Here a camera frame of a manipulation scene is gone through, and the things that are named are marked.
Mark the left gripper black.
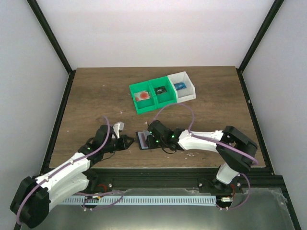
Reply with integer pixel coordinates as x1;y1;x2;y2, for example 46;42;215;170
103;136;135;154

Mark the black leather card holder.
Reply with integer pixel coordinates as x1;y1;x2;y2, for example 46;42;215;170
136;130;154;150

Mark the red striped credit card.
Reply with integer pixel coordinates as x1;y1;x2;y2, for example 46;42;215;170
138;132;149;150

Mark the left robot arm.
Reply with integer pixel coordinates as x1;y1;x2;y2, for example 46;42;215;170
10;122;134;228

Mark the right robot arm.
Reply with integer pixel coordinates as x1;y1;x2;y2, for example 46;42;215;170
139;120;258;193

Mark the red circle card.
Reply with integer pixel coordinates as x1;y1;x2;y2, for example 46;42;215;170
134;91;150;102

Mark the black card in bin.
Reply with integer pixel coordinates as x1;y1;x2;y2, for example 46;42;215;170
154;86;167;95

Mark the blue card in bin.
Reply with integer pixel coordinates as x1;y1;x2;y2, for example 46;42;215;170
174;82;187;91

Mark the large green storage bin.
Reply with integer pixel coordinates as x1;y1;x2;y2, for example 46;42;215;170
129;81;157;115

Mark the middle green storage bin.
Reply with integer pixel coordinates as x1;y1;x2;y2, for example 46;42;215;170
149;76;177;109

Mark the white storage bin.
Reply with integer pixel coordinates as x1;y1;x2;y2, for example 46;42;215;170
168;71;196;103

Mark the metal front plate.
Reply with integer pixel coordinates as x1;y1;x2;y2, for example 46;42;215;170
19;189;297;230

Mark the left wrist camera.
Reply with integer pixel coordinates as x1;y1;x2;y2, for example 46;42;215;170
112;122;125;139

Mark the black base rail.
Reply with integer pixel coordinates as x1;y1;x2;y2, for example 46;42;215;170
80;168;286;195

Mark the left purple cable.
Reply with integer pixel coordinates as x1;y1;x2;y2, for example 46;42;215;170
14;116;125;226

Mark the purple cable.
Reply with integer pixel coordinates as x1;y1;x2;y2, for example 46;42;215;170
153;103;260;211
14;116;125;226

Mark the light blue cable duct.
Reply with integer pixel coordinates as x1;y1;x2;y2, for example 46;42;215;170
62;195;216;206

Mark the left black side rail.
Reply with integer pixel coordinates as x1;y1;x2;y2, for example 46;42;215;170
39;70;76;175

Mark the black side rail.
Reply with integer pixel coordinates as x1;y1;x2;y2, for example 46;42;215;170
39;70;76;175
236;69;274;174

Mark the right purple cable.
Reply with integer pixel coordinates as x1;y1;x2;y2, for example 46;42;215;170
153;103;260;211

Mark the right black side rail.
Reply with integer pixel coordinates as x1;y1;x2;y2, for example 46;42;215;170
236;69;274;174

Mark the black frame post left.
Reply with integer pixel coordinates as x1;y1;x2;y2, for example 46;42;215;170
27;0;73;75

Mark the black frame post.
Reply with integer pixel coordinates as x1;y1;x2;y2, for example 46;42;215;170
237;0;284;74
27;0;73;75

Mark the black frame post right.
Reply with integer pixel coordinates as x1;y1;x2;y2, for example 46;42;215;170
237;0;284;74

